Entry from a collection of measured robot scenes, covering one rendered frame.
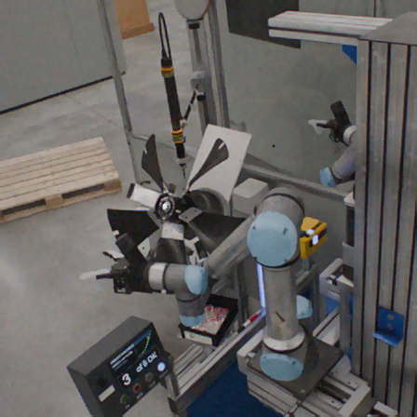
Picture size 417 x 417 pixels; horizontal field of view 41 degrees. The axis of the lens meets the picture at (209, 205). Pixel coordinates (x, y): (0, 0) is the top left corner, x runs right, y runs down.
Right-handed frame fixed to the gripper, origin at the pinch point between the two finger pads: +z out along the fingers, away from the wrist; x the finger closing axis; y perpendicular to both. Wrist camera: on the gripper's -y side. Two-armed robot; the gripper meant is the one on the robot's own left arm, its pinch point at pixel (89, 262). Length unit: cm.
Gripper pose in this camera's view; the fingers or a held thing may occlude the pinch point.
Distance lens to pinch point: 166.0
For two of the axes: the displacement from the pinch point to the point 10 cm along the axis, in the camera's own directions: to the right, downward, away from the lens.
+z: -9.5, -0.6, 3.2
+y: 0.8, 9.1, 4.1
